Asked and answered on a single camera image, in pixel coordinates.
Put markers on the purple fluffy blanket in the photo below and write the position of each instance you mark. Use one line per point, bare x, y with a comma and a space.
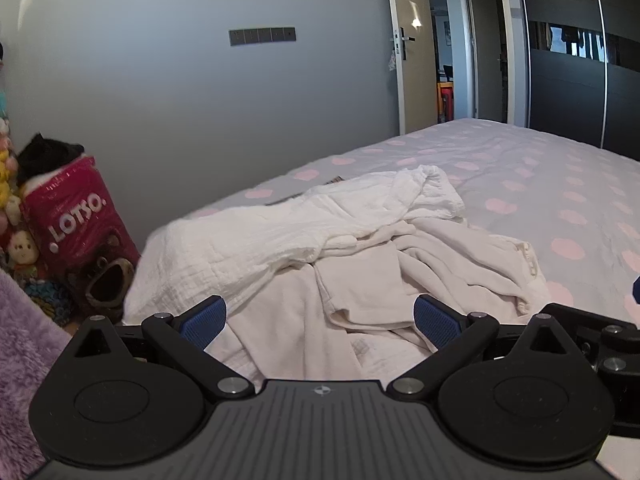
25, 340

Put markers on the beige wooden door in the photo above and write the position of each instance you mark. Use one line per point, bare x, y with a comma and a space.
415, 90

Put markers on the black plush toy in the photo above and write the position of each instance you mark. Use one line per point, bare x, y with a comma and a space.
45, 155

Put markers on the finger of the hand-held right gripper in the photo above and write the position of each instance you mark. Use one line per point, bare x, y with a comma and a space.
636, 290
600, 350

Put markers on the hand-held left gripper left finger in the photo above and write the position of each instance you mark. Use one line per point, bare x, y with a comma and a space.
205, 317

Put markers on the dark wardrobe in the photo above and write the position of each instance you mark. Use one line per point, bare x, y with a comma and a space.
565, 90

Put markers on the brown striped cloth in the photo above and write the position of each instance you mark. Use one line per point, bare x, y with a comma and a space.
336, 180

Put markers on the pile of plush toys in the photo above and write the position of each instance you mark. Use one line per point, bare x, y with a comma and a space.
22, 250

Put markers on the cream garment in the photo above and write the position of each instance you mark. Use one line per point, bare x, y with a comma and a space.
450, 255

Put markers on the red plush bag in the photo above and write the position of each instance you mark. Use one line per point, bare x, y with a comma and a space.
75, 210

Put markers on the bed with pink dotted sheet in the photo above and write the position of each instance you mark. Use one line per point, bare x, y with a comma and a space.
550, 180

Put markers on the white muslin garment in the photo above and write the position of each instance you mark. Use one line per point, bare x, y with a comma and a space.
240, 250

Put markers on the white hallway door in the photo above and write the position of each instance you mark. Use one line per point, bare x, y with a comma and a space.
487, 50

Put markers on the grey wall switch panel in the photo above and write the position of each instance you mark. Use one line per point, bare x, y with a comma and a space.
262, 36

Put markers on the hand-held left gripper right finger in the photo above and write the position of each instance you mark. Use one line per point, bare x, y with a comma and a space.
435, 320

